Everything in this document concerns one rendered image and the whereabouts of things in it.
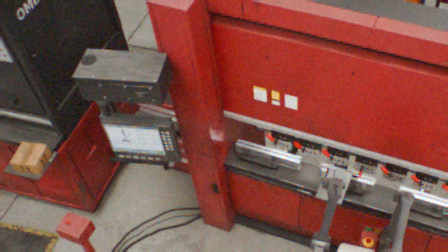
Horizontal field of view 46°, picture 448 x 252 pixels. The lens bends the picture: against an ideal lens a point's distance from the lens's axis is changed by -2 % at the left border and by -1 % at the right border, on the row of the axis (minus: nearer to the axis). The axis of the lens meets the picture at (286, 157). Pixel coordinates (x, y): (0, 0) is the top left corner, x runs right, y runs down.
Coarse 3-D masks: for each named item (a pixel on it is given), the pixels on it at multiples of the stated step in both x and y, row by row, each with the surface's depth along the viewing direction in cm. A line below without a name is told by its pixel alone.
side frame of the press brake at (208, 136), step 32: (160, 0) 278; (192, 0) 277; (160, 32) 292; (192, 32) 285; (192, 64) 303; (192, 96) 326; (192, 128) 353; (224, 128) 372; (256, 128) 443; (192, 160) 384; (224, 160) 390; (224, 192) 410; (224, 224) 445
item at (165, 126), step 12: (108, 120) 319; (120, 120) 319; (132, 120) 319; (144, 120) 319; (156, 120) 320; (168, 120) 322; (168, 132) 319; (168, 144) 329; (120, 156) 345; (132, 156) 343; (144, 156) 342; (156, 156) 341; (168, 156) 339; (180, 156) 341
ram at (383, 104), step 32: (224, 32) 304; (256, 32) 296; (288, 32) 296; (224, 64) 324; (256, 64) 314; (288, 64) 304; (320, 64) 295; (352, 64) 287; (384, 64) 278; (416, 64) 278; (224, 96) 348; (320, 96) 315; (352, 96) 305; (384, 96) 296; (416, 96) 287; (320, 128) 337; (352, 128) 326; (384, 128) 315; (416, 128) 306; (384, 160) 338; (416, 160) 327
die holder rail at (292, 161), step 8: (240, 144) 388; (248, 144) 388; (256, 144) 388; (240, 152) 393; (248, 152) 394; (256, 152) 386; (264, 152) 383; (272, 152) 383; (280, 152) 383; (272, 160) 389; (280, 160) 383; (288, 160) 379; (296, 160) 378; (296, 168) 383
